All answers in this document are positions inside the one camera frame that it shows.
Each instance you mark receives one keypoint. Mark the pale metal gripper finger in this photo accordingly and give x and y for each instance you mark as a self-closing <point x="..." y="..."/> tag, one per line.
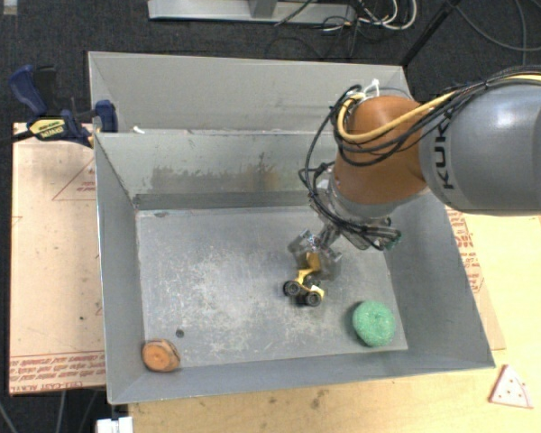
<point x="299" y="242"/>
<point x="330" y="265"/>

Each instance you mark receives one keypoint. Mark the yellow toy vehicle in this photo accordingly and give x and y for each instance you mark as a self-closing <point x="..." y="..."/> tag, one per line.
<point x="307" y="278"/>

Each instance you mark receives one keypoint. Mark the green scrubber ball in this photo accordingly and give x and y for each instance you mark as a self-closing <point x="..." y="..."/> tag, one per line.
<point x="373" y="324"/>

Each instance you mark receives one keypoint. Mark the grey metal bin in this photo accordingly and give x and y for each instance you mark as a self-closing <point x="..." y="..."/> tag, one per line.
<point x="216" y="278"/>

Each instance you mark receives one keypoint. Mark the orange wooden disc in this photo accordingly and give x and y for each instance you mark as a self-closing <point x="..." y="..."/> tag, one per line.
<point x="160" y="355"/>

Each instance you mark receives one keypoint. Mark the pink triangular sanding pad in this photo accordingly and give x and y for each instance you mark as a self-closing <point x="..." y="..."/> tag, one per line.
<point x="510" y="389"/>

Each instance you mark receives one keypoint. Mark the brown cardboard board red print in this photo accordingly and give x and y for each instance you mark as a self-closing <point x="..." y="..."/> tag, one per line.
<point x="54" y="251"/>

